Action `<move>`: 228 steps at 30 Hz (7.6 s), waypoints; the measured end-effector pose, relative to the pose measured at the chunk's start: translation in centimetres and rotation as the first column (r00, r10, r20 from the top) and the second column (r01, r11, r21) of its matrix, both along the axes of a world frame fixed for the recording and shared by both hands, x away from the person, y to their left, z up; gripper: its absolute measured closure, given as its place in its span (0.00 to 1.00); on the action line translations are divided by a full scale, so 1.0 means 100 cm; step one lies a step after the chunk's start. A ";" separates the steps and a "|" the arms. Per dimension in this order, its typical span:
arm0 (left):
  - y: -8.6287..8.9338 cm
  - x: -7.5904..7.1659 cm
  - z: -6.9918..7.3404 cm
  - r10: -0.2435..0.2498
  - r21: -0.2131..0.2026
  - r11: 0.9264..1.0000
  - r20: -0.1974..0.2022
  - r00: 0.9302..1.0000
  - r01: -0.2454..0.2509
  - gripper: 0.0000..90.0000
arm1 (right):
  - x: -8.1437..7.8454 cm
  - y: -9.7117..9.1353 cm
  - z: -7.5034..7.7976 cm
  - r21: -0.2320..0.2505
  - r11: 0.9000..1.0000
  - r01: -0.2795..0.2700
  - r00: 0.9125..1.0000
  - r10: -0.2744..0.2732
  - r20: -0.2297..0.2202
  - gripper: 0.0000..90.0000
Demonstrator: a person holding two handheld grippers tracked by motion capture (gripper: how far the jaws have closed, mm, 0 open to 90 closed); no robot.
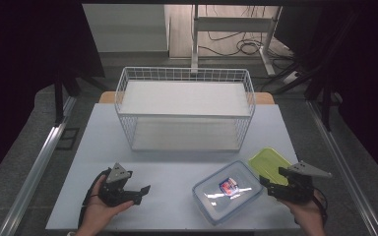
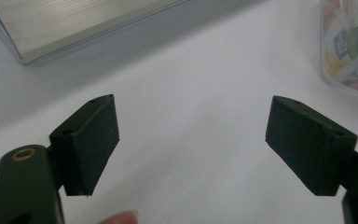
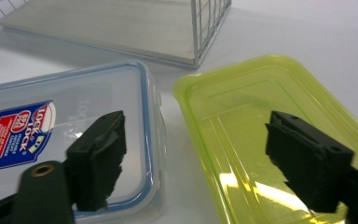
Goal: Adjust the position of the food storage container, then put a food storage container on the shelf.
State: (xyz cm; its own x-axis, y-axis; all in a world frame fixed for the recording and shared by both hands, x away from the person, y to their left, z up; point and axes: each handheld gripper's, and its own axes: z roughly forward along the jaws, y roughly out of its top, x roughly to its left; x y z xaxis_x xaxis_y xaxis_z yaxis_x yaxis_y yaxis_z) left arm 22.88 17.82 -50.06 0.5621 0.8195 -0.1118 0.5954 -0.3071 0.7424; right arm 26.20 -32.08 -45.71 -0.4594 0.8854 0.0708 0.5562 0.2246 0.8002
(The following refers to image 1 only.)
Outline white cabinet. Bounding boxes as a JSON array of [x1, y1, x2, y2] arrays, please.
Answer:
[[82, 3, 170, 53]]

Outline black floor cables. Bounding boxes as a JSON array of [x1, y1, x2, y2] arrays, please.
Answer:
[[198, 5, 294, 61]]

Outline black floor bracket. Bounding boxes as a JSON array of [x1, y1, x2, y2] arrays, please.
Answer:
[[55, 127, 81, 151]]

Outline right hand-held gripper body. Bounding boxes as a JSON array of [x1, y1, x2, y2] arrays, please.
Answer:
[[269, 160, 333, 205]]

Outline person's right hand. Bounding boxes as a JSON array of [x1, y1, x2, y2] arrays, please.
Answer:
[[279, 190, 328, 229]]

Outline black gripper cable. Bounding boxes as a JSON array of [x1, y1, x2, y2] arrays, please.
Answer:
[[78, 167, 112, 228], [313, 187, 329, 228]]

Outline clear container with blue lid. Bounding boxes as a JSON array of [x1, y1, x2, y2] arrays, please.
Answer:
[[191, 159, 265, 226]]

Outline white metal desk frame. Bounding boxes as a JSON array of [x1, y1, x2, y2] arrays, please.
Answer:
[[191, 4, 284, 77]]

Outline black stand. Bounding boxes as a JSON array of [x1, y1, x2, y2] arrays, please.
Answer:
[[303, 62, 344, 132], [52, 70, 82, 126]]

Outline green lidded container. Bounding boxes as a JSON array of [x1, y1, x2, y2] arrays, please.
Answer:
[[248, 147, 293, 187]]

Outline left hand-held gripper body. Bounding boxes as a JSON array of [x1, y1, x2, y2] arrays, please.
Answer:
[[97, 162, 136, 208]]

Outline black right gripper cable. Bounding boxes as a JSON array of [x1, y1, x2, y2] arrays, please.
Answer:
[[313, 187, 329, 228]]

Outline aluminium rail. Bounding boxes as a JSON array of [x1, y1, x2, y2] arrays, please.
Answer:
[[0, 95, 77, 236], [306, 99, 378, 236]]

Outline dark curtain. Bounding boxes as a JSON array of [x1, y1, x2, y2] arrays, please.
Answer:
[[274, 3, 378, 181], [0, 0, 106, 191]]

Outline wooden table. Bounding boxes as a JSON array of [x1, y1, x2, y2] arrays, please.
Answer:
[[97, 90, 276, 105]]

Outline person's left hand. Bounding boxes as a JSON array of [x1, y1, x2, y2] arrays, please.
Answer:
[[78, 175, 136, 232]]

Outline white power strip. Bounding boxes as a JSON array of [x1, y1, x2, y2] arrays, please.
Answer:
[[283, 70, 300, 86]]

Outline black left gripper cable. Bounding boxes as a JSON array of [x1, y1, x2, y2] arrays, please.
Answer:
[[78, 167, 112, 228]]

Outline white wire shelf rack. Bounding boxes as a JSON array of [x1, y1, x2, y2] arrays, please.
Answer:
[[114, 66, 256, 152]]

